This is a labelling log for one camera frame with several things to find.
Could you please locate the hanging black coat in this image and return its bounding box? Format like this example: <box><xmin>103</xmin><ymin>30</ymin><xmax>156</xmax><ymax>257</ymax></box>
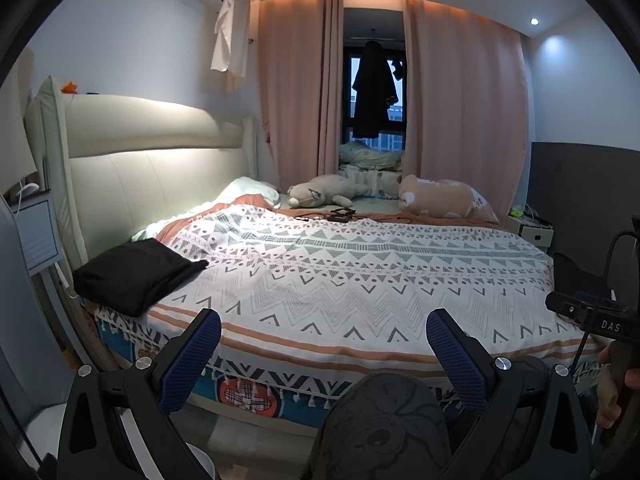
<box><xmin>351</xmin><ymin>40</ymin><xmax>396</xmax><ymax>140</ymax></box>

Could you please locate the hanging white shirt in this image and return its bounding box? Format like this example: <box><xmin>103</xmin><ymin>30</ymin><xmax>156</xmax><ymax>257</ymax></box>
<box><xmin>210</xmin><ymin>0</ymin><xmax>251</xmax><ymax>91</ymax></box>

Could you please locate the geometric patterned blanket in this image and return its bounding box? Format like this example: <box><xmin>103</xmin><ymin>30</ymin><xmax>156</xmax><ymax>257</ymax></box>
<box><xmin>97</xmin><ymin>200</ymin><xmax>608</xmax><ymax>378</ymax></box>

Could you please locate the peach plush toy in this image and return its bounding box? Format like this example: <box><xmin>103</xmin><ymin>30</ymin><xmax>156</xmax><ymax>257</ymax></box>
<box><xmin>397</xmin><ymin>174</ymin><xmax>501</xmax><ymax>225</ymax></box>

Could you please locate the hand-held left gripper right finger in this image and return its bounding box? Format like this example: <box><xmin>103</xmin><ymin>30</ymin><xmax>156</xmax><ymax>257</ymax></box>
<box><xmin>426</xmin><ymin>309</ymin><xmax>592</xmax><ymax>480</ymax></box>

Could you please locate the white bedside cabinet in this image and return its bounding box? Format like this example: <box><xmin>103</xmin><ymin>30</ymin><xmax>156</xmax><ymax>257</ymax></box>
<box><xmin>507</xmin><ymin>205</ymin><xmax>555</xmax><ymax>248</ymax></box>

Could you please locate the person's patterned trouser knee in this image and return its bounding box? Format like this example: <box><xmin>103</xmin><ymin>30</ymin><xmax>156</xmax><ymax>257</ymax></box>
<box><xmin>305</xmin><ymin>372</ymin><xmax>451</xmax><ymax>480</ymax></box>

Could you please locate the pale green pillow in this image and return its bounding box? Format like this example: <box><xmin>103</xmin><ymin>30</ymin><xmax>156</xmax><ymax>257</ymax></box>
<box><xmin>217</xmin><ymin>176</ymin><xmax>281</xmax><ymax>208</ymax></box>

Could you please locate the plaid flower bed skirt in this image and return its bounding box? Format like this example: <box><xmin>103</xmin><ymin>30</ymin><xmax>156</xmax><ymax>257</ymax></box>
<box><xmin>95</xmin><ymin>310</ymin><xmax>606</xmax><ymax>421</ymax></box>

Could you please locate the black device with cable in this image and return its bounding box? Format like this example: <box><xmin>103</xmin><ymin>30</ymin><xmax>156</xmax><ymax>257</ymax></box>
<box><xmin>295</xmin><ymin>206</ymin><xmax>358</xmax><ymax>223</ymax></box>

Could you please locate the grey nightstand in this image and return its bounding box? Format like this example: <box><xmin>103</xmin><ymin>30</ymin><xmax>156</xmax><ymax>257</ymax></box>
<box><xmin>0</xmin><ymin>187</ymin><xmax>63</xmax><ymax>276</ymax></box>

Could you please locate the crumpled bedding pile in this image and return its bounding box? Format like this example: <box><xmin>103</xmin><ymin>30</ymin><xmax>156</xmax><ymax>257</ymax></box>
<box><xmin>339</xmin><ymin>141</ymin><xmax>405</xmax><ymax>186</ymax></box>

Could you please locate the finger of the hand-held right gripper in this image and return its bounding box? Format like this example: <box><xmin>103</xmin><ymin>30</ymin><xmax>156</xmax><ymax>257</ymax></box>
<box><xmin>545</xmin><ymin>290</ymin><xmax>632</xmax><ymax>323</ymax></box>
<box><xmin>552</xmin><ymin>252</ymin><xmax>608</xmax><ymax>295</ymax></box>

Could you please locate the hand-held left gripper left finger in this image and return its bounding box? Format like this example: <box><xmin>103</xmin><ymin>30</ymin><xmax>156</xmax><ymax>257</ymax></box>
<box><xmin>56</xmin><ymin>307</ymin><xmax>222</xmax><ymax>480</ymax></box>

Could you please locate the black jacket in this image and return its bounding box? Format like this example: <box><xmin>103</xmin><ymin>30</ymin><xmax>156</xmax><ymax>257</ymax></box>
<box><xmin>72</xmin><ymin>238</ymin><xmax>210</xmax><ymax>318</ymax></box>

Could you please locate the pink curtain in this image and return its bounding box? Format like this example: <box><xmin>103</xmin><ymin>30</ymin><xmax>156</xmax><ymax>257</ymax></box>
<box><xmin>402</xmin><ymin>0</ymin><xmax>531</xmax><ymax>211</ymax></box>
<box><xmin>257</xmin><ymin>0</ymin><xmax>346</xmax><ymax>196</ymax></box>

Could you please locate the person's right hand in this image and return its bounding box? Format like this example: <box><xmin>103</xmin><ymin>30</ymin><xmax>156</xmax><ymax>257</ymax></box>
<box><xmin>597</xmin><ymin>345</ymin><xmax>640</xmax><ymax>428</ymax></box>

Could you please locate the grey plush toy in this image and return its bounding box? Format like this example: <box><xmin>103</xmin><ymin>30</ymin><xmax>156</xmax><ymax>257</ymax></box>
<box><xmin>286</xmin><ymin>174</ymin><xmax>371</xmax><ymax>208</ymax></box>

